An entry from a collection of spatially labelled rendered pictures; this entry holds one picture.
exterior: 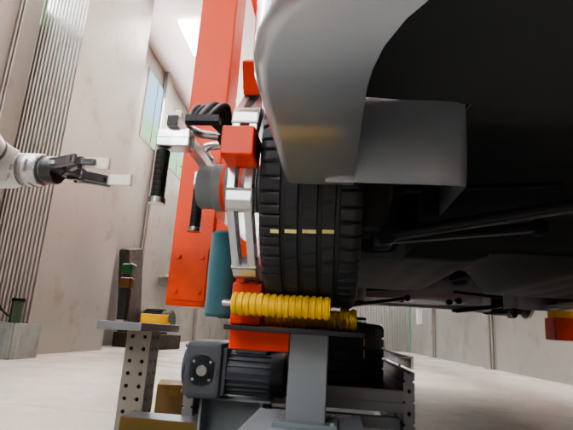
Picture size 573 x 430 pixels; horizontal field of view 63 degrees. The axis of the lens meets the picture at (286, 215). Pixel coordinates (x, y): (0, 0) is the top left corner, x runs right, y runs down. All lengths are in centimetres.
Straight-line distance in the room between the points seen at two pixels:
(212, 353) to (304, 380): 41
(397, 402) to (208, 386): 70
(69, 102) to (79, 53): 75
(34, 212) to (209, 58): 486
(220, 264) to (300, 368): 40
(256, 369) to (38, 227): 529
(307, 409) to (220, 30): 158
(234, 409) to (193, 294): 43
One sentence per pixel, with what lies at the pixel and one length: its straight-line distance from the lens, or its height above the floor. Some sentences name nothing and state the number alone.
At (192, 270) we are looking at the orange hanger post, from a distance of 182.
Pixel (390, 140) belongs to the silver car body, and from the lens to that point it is 93.
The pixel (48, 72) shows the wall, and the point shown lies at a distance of 743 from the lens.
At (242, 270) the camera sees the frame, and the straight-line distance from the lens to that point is 120.
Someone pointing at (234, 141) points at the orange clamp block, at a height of 85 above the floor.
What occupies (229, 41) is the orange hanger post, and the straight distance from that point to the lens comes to 216.
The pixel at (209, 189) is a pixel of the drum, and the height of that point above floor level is 82.
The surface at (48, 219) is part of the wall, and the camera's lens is 658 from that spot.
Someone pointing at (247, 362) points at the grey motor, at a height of 35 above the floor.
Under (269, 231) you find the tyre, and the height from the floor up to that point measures 67.
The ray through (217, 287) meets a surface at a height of 56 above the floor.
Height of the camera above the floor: 45
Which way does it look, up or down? 14 degrees up
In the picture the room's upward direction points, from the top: 4 degrees clockwise
